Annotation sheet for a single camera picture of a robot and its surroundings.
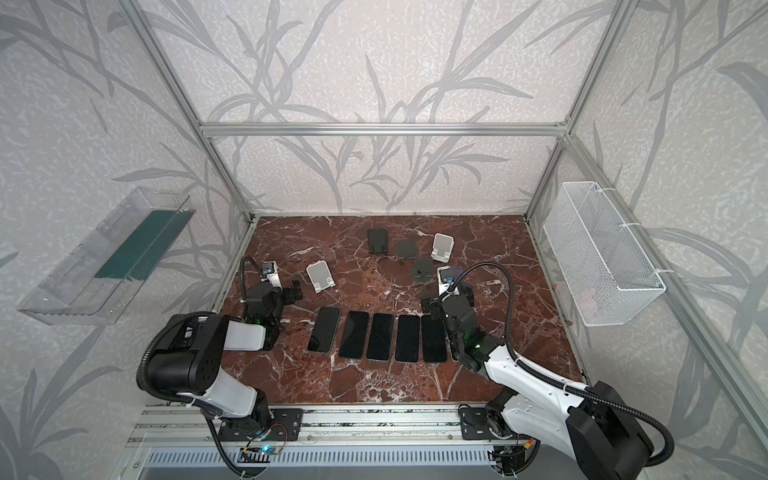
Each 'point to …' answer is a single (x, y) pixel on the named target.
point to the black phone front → (407, 338)
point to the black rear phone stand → (377, 239)
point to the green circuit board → (269, 450)
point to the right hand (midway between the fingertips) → (442, 274)
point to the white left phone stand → (320, 276)
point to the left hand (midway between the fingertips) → (285, 267)
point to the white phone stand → (443, 246)
